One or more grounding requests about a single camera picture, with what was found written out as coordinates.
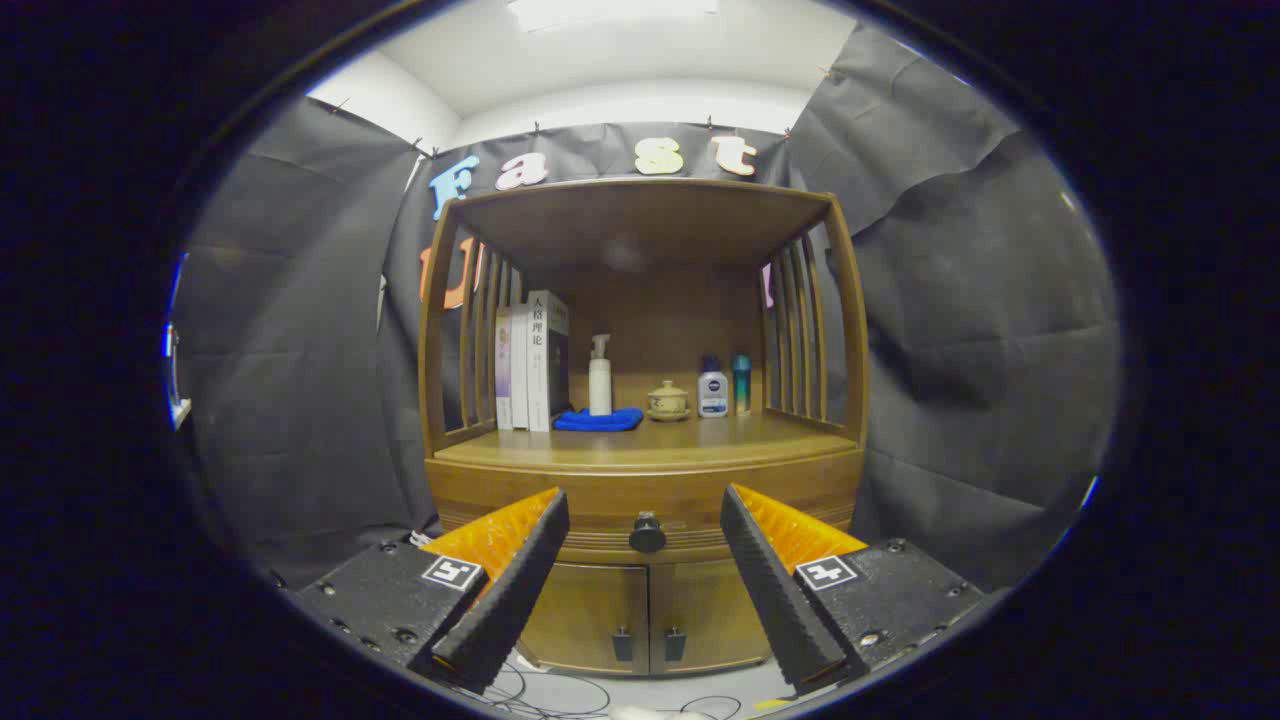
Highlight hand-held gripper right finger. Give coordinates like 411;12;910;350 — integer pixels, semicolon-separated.
720;484;986;698

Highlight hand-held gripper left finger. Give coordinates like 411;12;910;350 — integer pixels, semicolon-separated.
290;487;571;696

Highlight wooden drawer with black knob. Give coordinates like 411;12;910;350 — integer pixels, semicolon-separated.
430;462;863;566

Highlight wooden cabinet door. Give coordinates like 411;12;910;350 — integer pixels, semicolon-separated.
520;562;649;676
650;560;771;674

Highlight wooden countertop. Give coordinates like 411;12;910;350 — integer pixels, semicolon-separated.
435;412;863;471

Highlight wooden cabinet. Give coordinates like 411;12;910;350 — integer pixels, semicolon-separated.
418;178;871;677

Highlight blue folded cloth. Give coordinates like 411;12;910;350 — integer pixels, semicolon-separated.
553;406;645;433

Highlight white lotion bottle blue cap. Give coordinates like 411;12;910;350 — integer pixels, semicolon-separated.
697;357;729;419

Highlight thin white book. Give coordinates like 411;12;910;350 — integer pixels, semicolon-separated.
510;303;529;431

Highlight purple spine book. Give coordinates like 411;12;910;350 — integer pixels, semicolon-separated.
495;307;514;431

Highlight beige lidded ceramic teacup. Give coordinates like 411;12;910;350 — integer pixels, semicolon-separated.
646;380;691;422

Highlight white pump bottle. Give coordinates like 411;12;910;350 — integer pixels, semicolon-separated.
588;334;613;417

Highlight thick grey white book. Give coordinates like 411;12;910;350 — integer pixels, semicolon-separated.
526;290;571;433

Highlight black floor cables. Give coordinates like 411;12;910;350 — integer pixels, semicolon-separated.
440;655;746;720

